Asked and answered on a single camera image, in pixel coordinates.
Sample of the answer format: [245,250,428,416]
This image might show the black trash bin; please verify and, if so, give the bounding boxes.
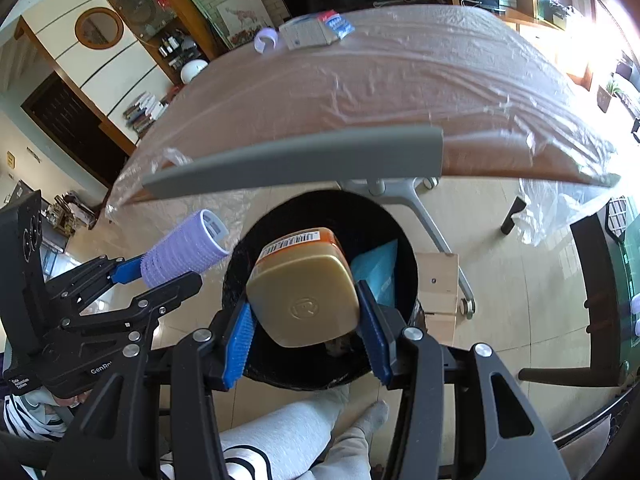
[221,189,420,391]

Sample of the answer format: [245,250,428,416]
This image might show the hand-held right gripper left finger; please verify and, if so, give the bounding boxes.
[45,297,258,480]

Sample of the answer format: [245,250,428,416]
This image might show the glass display cabinet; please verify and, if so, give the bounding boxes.
[90,0,226,86]

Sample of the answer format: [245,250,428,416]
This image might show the person's leg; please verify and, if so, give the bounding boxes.
[219,385,351,480]
[310,400,391,480]

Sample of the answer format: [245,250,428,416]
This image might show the blue and white carton box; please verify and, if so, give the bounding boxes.
[278,9,355,51]

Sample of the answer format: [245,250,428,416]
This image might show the white framed painting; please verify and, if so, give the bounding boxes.
[217,0,276,48]

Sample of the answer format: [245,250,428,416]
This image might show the round wooden framed mirror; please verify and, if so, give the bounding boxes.
[75,7,125,51]

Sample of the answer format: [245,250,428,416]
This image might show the person's left leg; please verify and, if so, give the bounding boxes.
[219,385,351,480]

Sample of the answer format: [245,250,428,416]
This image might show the potted plant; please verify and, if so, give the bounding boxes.
[597,77,627,113]

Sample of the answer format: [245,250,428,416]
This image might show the brown plastic jar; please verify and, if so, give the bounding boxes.
[246,227,362,348]

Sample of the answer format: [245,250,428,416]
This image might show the stack of books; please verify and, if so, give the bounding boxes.
[122,92,169,136]

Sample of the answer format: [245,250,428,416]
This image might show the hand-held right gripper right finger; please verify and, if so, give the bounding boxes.
[354,280,571,480]

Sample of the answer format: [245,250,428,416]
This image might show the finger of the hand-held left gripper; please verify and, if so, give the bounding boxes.
[47,255,147,312]
[62,271,204,342]

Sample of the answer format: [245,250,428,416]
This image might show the purple hair roller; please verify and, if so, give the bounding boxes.
[141,209,231,288]
[253,27,280,54]

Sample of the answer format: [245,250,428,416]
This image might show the blue plastic bag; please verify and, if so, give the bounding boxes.
[350,239,401,306]

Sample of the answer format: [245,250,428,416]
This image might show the dark wooden chair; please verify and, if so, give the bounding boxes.
[517,200,640,453]

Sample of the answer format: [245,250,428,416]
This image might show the person's right leg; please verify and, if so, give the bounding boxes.
[310,400,391,480]

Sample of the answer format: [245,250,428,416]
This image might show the dark wooden door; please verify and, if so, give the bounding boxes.
[22,72,136,186]

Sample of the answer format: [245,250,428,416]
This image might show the light wooden board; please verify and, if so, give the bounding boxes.
[415,252,460,346]

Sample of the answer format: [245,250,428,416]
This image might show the person's left forearm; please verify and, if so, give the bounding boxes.
[2,392,76,443]

